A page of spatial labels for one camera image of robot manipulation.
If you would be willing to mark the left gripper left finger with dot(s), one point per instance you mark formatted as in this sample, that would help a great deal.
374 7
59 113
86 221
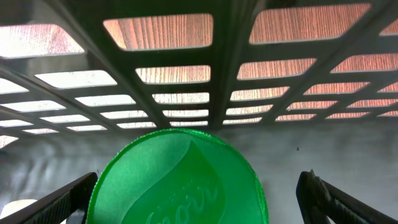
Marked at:
69 203

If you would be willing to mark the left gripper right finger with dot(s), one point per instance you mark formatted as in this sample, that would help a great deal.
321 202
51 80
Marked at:
321 203

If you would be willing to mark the green lid jar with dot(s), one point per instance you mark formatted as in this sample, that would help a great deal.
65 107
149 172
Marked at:
178 176

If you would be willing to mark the beige plastic pouch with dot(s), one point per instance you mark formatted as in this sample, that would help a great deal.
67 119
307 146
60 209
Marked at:
15 207

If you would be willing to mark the grey plastic shopping basket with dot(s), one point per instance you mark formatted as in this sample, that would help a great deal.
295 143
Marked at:
292 85

